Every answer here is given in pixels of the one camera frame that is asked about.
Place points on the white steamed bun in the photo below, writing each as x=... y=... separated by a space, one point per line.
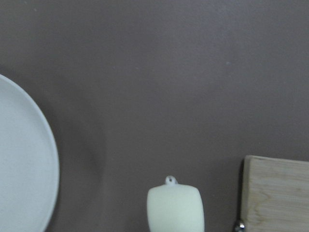
x=174 y=207

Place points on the cream round plate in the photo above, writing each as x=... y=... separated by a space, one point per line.
x=29 y=163

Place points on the wooden cutting board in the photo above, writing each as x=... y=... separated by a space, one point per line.
x=274 y=195

